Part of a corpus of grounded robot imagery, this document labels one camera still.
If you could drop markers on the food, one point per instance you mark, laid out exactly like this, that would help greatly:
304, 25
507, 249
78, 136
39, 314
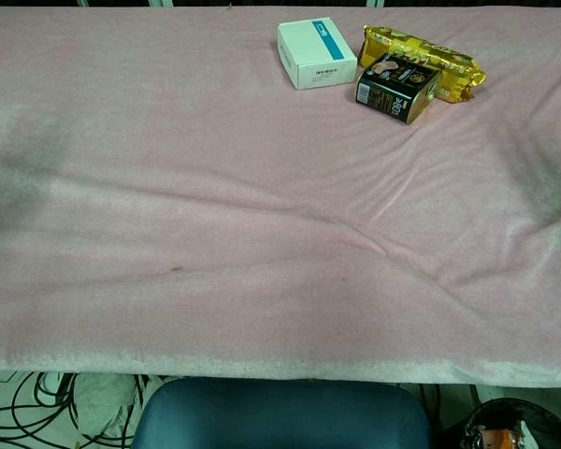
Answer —
498, 437

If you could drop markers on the white crumpled plastic bag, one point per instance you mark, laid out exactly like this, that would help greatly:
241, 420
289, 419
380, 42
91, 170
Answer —
103, 402

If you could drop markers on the white box with teal stripe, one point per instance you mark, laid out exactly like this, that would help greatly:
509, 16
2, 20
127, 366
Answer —
314, 52

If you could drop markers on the golden snack package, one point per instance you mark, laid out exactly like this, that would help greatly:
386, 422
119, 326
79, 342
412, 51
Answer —
453, 61

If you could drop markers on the black rectangular meat tin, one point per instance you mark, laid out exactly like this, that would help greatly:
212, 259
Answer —
395, 89

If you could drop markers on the blue chair backrest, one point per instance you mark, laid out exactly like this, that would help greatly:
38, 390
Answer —
280, 416

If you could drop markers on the black trash bin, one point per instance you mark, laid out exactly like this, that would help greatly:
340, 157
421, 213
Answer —
537, 416

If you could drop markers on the pink fleece table cloth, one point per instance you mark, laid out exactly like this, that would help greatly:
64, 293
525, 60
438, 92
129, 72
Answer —
215, 210

